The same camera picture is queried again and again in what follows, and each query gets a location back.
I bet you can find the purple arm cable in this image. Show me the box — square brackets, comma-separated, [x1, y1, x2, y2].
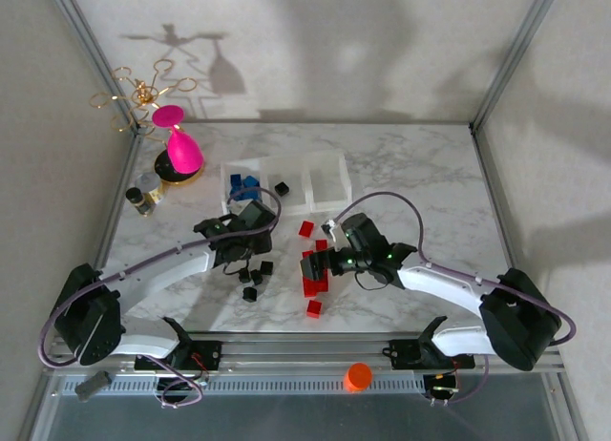
[332, 189, 578, 408]
[37, 186, 284, 410]

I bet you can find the aluminium side rail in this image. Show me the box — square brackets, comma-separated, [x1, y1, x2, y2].
[470, 125, 520, 276]
[74, 128, 144, 337]

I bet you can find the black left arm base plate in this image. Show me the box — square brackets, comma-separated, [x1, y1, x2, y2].
[134, 339, 223, 371]

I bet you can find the clear three-compartment plastic container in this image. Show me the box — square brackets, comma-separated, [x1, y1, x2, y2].
[220, 149, 354, 218]

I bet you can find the aluminium front frame rail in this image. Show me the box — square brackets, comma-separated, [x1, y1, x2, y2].
[42, 333, 569, 378]

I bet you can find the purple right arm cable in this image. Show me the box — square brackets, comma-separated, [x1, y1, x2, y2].
[332, 189, 578, 408]

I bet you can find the small dark bottle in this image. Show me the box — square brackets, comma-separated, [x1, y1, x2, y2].
[124, 186, 155, 219]

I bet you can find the pink wine glass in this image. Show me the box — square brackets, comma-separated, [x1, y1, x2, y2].
[151, 104, 205, 175]

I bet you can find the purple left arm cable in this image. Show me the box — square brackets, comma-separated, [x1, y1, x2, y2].
[37, 186, 284, 410]

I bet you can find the slotted grey cable duct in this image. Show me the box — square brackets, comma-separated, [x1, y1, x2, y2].
[55, 376, 431, 397]

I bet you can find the orange plastic cylinder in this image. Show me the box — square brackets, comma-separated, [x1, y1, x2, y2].
[343, 362, 373, 394]

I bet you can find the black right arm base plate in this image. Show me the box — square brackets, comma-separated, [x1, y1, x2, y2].
[381, 338, 476, 371]

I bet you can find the grey rectangular block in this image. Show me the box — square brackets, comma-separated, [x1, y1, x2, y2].
[74, 369, 114, 403]

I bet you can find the clear round glass jar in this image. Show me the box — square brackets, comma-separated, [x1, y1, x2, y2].
[134, 172, 166, 204]

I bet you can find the aluminium frame post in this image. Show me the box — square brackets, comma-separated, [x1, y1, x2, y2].
[470, 0, 567, 135]
[45, 0, 144, 135]

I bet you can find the gold wire glass rack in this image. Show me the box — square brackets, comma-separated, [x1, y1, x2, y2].
[90, 66, 207, 187]

